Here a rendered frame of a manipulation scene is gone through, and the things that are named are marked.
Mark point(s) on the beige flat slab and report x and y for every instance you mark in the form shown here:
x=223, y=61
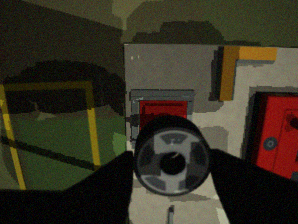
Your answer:
x=219, y=84

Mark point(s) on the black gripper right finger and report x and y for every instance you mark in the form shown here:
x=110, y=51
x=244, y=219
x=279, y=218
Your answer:
x=250, y=194

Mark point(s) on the black and grey wheel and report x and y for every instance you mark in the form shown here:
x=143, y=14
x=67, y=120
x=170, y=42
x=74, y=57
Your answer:
x=171, y=176

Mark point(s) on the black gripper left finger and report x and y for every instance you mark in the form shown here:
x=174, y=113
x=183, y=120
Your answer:
x=101, y=198

